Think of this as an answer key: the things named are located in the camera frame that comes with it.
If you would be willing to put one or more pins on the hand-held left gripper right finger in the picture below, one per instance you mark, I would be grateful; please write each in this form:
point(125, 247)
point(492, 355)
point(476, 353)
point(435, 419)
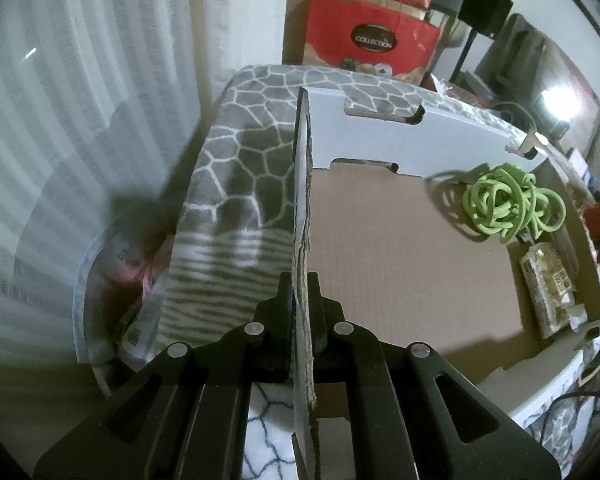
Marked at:
point(322, 330)

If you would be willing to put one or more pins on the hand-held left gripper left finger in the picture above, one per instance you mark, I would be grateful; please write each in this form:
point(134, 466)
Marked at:
point(275, 320)

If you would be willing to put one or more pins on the white cardboard box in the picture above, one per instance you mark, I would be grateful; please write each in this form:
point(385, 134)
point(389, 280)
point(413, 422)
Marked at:
point(405, 260)

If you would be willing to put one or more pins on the grey patterned blanket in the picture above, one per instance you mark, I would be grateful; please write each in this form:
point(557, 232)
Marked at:
point(240, 170)

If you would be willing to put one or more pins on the clear plastic bag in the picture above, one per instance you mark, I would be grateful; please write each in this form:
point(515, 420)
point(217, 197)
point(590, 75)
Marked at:
point(105, 260)

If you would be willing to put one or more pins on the clear snack packet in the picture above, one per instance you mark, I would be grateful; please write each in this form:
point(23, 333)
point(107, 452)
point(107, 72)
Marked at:
point(550, 290)

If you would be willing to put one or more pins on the clear bag of parts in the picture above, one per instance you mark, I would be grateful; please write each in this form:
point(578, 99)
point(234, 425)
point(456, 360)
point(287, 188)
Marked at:
point(450, 91)

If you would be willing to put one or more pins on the white curtain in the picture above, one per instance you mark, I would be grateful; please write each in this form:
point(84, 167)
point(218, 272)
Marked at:
point(80, 110)

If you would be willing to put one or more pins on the red paper bag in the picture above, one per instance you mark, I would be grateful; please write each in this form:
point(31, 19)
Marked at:
point(340, 35)

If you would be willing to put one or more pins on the red object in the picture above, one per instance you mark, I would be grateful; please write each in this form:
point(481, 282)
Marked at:
point(597, 230)

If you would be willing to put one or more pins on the brown cardboard carton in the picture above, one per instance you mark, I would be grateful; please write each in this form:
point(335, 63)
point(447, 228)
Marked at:
point(295, 20)

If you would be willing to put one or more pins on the bright lamp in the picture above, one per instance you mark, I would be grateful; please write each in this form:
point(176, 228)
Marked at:
point(555, 97)

